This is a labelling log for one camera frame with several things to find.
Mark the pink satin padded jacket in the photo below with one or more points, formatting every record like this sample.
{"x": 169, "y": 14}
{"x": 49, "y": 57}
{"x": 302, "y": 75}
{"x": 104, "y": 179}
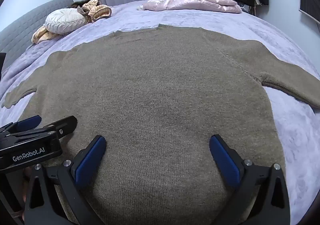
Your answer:
{"x": 190, "y": 1}

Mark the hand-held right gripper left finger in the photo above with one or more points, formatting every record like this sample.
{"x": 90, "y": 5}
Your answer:
{"x": 91, "y": 160}

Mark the person's left hand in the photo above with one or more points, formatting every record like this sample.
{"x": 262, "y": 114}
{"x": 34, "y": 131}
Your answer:
{"x": 25, "y": 185}

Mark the olive knit sweater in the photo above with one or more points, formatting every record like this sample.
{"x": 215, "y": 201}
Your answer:
{"x": 160, "y": 90}

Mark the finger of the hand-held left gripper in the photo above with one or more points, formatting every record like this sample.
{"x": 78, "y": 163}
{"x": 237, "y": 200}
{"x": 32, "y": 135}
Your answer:
{"x": 65, "y": 123}
{"x": 31, "y": 120}

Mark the lilac plush blanket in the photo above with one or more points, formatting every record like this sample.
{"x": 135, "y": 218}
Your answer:
{"x": 190, "y": 19}

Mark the grey quilted headboard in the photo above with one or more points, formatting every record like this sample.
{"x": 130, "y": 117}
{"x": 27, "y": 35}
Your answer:
{"x": 22, "y": 24}

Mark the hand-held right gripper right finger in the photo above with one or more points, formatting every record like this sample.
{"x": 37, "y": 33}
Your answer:
{"x": 223, "y": 158}

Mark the dark slatted panel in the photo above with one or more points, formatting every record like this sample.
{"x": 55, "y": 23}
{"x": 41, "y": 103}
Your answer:
{"x": 310, "y": 2}

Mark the brown furry cloth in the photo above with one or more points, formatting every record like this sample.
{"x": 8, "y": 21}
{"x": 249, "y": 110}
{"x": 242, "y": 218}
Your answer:
{"x": 80, "y": 2}

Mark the white round pleated pillow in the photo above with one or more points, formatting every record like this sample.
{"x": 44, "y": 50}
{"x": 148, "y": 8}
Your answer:
{"x": 63, "y": 21}

